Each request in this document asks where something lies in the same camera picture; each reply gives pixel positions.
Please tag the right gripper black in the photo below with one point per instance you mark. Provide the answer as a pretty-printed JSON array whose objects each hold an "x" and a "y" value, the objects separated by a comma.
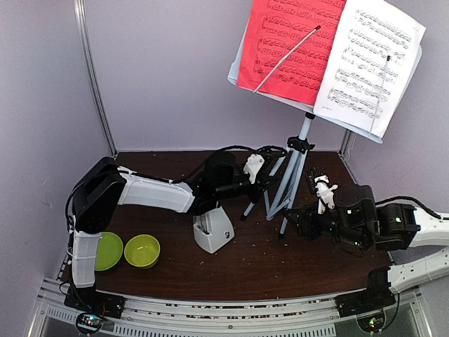
[{"x": 307, "y": 218}]

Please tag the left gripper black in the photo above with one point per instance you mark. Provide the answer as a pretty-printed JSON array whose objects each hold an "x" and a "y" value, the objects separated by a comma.
[{"x": 259, "y": 189}]

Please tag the white perforated music stand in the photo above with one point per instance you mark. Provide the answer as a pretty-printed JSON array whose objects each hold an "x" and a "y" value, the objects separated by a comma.
[{"x": 297, "y": 150}]

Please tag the grey metronome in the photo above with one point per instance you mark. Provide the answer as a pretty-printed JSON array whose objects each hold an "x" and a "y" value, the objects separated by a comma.
[{"x": 213, "y": 230}]

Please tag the red sheet music page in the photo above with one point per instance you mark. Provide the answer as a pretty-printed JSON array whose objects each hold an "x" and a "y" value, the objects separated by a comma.
[{"x": 287, "y": 46}]

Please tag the white sheet music page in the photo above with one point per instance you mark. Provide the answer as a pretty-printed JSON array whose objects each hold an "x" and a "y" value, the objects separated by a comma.
[{"x": 374, "y": 55}]

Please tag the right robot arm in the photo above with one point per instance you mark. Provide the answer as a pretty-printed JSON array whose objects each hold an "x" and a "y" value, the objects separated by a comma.
[{"x": 349, "y": 214}]

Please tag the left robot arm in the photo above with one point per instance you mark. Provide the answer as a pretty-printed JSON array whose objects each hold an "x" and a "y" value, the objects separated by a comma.
[{"x": 94, "y": 199}]

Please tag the yellow-green bowl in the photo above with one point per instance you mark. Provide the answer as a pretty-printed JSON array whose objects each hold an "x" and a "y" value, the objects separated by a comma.
[{"x": 142, "y": 251}]

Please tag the green plate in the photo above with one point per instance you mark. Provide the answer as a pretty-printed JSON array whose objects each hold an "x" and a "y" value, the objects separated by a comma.
[{"x": 110, "y": 250}]

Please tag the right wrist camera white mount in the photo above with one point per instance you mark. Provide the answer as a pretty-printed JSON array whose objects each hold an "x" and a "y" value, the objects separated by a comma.
[{"x": 320, "y": 185}]

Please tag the right aluminium corner post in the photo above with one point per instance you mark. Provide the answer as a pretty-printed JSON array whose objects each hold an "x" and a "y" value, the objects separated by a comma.
[{"x": 347, "y": 144}]

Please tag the aluminium corner post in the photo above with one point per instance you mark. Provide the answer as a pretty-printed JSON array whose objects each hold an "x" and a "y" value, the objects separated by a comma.
[
  {"x": 82, "y": 26},
  {"x": 347, "y": 144}
]

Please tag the aluminium front rail frame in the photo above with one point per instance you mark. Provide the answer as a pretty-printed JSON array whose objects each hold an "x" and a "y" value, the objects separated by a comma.
[{"x": 146, "y": 316}]

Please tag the left aluminium corner post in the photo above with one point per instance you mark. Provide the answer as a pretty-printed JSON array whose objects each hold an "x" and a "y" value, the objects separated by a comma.
[{"x": 82, "y": 26}]

